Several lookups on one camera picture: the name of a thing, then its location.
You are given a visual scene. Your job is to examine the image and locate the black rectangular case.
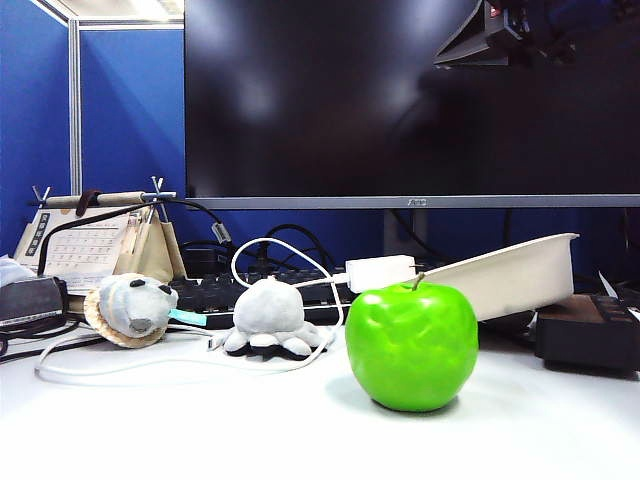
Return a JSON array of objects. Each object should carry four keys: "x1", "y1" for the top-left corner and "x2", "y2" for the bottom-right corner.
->
[{"x1": 0, "y1": 276, "x2": 69, "y2": 326}]

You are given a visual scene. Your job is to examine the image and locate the white charger adapter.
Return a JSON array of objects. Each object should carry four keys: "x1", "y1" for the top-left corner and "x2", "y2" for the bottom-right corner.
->
[{"x1": 345, "y1": 254, "x2": 416, "y2": 294}]

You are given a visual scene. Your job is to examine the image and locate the white charging cable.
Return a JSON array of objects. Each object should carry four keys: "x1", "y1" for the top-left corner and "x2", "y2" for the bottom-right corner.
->
[{"x1": 34, "y1": 237, "x2": 351, "y2": 386}]

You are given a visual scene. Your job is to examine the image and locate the white tissue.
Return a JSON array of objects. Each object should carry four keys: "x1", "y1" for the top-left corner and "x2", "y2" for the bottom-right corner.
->
[{"x1": 0, "y1": 254, "x2": 36, "y2": 287}]

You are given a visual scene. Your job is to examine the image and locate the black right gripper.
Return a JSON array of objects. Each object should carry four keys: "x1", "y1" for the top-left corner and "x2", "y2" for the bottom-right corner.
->
[{"x1": 433, "y1": 0, "x2": 576, "y2": 69}]

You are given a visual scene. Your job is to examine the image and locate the black cable bundle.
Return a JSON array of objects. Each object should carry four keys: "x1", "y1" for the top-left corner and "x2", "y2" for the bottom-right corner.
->
[{"x1": 259, "y1": 223, "x2": 334, "y2": 274}]

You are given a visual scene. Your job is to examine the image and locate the grey and black octopus plush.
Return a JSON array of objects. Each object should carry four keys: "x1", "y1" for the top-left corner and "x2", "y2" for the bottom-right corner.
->
[{"x1": 219, "y1": 277, "x2": 331, "y2": 361}]

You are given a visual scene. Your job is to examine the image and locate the green apple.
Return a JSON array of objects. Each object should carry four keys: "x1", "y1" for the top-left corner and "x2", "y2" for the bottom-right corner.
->
[{"x1": 344, "y1": 272, "x2": 480, "y2": 414}]

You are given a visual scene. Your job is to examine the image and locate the beige desk calendar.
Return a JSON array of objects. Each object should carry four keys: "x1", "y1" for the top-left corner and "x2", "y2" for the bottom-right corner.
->
[{"x1": 12, "y1": 175, "x2": 187, "y2": 296}]

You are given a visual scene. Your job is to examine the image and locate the black computer monitor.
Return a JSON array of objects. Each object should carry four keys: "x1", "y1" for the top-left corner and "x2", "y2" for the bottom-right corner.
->
[{"x1": 183, "y1": 0, "x2": 640, "y2": 211}]

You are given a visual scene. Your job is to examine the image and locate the black box with wooden top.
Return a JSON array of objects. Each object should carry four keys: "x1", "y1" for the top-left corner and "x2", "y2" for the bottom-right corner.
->
[{"x1": 533, "y1": 293, "x2": 640, "y2": 374}]

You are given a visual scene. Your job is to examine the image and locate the white paper tray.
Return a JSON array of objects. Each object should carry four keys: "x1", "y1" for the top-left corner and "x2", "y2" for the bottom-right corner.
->
[{"x1": 418, "y1": 232, "x2": 581, "y2": 321}]

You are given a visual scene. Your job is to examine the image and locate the black power brick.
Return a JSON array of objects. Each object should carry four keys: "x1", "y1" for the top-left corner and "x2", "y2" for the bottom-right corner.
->
[{"x1": 182, "y1": 242, "x2": 236, "y2": 279}]

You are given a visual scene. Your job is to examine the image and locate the black keyboard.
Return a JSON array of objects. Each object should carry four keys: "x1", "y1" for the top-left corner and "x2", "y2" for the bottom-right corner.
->
[{"x1": 167, "y1": 269, "x2": 361, "y2": 330}]

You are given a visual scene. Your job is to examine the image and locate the aluminium partition post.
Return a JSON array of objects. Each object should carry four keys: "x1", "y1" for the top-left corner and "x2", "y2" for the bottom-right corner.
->
[{"x1": 67, "y1": 19, "x2": 83, "y2": 196}]

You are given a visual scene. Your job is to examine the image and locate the black cable with connector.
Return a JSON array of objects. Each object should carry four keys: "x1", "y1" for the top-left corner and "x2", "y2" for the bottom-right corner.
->
[{"x1": 35, "y1": 197, "x2": 234, "y2": 276}]

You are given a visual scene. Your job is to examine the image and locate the grey seal plush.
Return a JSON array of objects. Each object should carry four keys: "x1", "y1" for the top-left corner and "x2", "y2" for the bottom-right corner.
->
[{"x1": 83, "y1": 273, "x2": 180, "y2": 350}]

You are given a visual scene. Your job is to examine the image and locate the white paper sheet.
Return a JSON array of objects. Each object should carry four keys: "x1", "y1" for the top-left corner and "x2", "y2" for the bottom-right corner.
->
[{"x1": 597, "y1": 271, "x2": 621, "y2": 299}]

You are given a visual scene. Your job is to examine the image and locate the grey monitor stand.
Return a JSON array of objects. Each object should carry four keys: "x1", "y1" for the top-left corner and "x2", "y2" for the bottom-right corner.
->
[{"x1": 382, "y1": 208, "x2": 429, "y2": 261}]

